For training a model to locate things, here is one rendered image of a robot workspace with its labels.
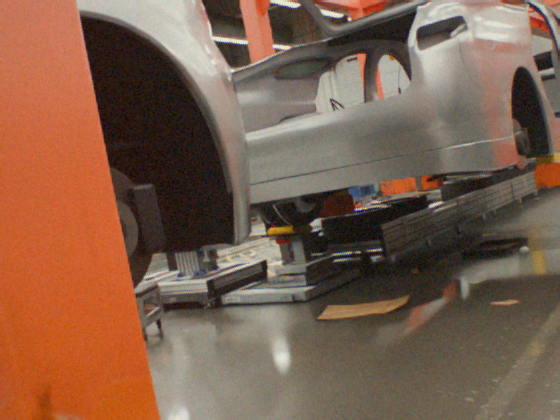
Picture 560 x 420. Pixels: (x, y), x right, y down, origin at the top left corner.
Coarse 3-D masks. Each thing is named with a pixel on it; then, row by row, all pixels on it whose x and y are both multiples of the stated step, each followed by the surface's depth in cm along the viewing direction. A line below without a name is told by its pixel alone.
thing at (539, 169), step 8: (536, 160) 432; (544, 160) 429; (552, 160) 426; (536, 168) 432; (544, 168) 428; (552, 168) 425; (536, 176) 432; (544, 176) 429; (552, 176) 426; (536, 184) 433; (544, 184) 430; (552, 184) 427
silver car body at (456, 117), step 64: (448, 0) 318; (512, 0) 410; (256, 64) 454; (320, 64) 538; (448, 64) 312; (512, 64) 370; (256, 128) 454; (320, 128) 347; (384, 128) 327; (448, 128) 316; (512, 128) 355; (256, 192) 392; (320, 192) 465
